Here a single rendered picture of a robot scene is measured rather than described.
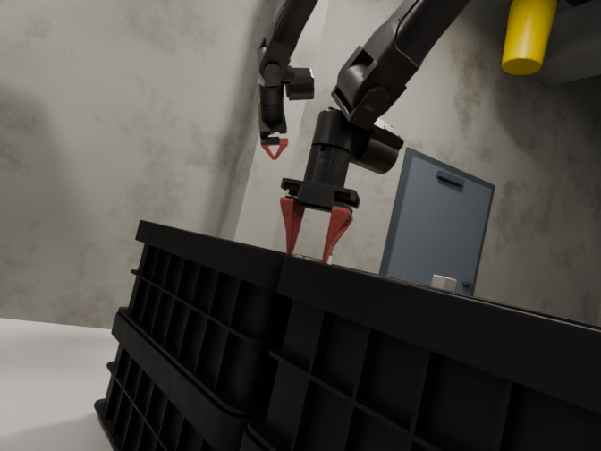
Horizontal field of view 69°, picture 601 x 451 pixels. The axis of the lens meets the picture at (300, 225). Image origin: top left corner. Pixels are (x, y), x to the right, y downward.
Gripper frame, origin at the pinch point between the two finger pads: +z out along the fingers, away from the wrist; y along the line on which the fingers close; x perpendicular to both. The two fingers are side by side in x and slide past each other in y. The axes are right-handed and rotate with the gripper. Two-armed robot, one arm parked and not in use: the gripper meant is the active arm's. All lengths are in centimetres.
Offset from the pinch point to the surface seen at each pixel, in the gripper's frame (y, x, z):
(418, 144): 1, -365, -144
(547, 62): -113, -426, -276
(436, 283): -16.1, 16.6, 0.9
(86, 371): 27.6, 1.6, 23.4
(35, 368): 32.3, 5.9, 23.5
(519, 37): -69, -347, -252
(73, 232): 198, -181, 11
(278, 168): 91, -239, -67
